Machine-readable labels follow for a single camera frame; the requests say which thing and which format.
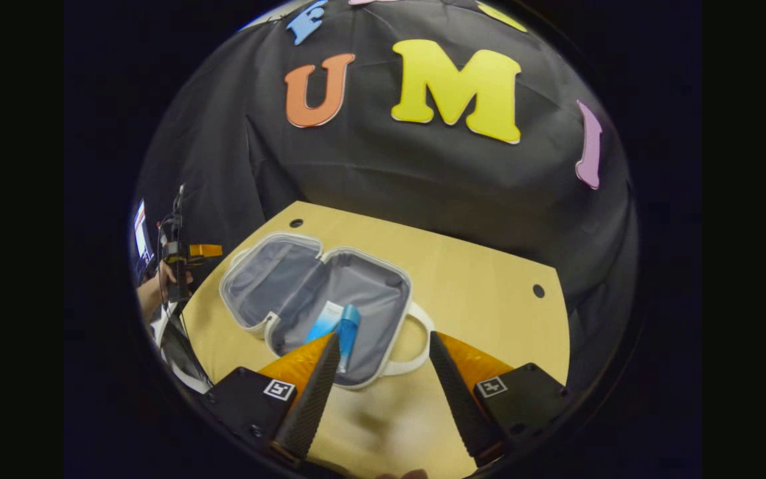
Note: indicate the blue cosmetic bottle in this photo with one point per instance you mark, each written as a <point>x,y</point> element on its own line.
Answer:
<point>348,332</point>

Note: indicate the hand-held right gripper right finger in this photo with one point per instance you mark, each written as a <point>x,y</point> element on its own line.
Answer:
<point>456,399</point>

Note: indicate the dark panel with white rim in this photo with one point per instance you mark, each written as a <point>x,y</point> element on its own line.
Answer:
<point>183,352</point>

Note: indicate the dark stand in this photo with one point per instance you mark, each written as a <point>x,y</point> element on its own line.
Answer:
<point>178,199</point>

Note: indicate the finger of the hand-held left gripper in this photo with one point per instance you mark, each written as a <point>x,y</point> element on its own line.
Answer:
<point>205,251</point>

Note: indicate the translucent blue cosmetic tube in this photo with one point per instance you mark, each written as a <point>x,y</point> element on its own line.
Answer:
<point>324,322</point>

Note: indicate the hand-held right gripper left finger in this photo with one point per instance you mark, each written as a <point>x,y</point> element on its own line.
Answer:
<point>316,399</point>

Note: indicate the small white suitcase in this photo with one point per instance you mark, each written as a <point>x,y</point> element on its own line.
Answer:
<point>370,279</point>

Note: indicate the computer monitor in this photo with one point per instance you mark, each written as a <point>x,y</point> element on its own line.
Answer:
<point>141,233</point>

